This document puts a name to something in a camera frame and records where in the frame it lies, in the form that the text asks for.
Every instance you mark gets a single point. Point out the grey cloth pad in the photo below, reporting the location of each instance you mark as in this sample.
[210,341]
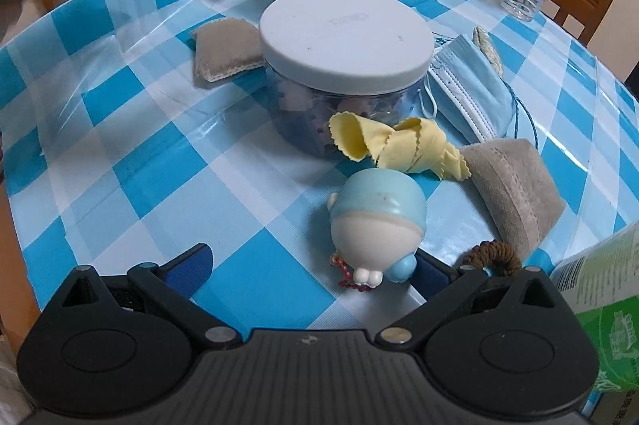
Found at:
[514,190]
[224,50]

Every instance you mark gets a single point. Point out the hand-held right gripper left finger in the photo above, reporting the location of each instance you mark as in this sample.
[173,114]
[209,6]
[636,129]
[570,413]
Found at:
[189,267]

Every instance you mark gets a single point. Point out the green tissue package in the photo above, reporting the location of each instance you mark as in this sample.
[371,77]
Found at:
[614,305]

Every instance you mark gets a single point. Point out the blue and white toy figure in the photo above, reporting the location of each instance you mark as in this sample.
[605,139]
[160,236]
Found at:
[374,215]

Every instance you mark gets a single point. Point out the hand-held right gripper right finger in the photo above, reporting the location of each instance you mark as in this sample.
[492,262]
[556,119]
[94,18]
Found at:
[432,274]

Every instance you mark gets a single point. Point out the blue face mask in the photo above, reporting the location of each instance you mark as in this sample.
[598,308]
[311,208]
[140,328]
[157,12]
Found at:
[474,90]

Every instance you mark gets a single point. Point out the yellow cloth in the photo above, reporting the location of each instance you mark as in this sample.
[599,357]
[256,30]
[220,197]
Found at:
[399,150]

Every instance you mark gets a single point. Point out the blue checked tablecloth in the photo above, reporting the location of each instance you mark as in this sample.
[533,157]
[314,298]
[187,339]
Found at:
[150,155]

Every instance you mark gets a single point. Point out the small woven sachet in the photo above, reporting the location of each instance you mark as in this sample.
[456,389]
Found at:
[489,50]

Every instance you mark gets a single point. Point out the clear jar with white lid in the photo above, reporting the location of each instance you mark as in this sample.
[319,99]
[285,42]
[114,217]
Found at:
[344,35]

